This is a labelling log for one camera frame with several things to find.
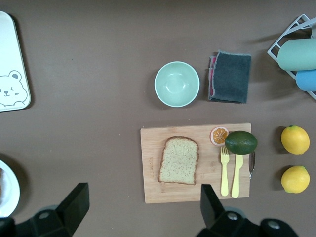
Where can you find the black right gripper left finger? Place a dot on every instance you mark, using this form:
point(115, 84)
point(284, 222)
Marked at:
point(69, 212)

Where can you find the pale green cup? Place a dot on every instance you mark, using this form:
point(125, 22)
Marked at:
point(298, 54)

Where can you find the plain toast bread slice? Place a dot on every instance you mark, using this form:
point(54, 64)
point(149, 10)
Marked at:
point(179, 161)

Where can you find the folded grey pink cloth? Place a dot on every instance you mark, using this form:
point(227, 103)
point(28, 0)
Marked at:
point(230, 77)

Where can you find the yellow plastic knife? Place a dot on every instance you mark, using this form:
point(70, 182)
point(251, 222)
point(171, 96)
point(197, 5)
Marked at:
point(236, 177)

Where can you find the orange citrus slice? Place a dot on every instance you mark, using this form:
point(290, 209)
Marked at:
point(217, 135)

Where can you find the bamboo cutting board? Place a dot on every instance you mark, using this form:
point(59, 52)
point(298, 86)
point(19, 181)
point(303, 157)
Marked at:
point(209, 172)

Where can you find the round white plate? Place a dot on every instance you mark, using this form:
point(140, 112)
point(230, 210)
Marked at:
point(12, 192)

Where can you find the yellow lemon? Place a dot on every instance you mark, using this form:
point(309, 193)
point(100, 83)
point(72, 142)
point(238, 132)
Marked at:
point(295, 179)
point(295, 139)

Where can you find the dark green avocado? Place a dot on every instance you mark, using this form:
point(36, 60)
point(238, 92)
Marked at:
point(241, 142)

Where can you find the mint green bowl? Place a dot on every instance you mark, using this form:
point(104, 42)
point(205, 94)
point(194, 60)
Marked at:
point(176, 84)

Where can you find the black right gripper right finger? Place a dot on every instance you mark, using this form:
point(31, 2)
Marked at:
point(214, 217)

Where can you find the cream bear print tray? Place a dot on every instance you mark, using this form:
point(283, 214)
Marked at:
point(10, 61)

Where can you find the yellow plastic fork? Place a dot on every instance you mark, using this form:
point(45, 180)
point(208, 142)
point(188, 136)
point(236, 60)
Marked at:
point(224, 172)

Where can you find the light blue cup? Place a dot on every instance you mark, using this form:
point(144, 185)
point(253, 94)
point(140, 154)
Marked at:
point(307, 80)

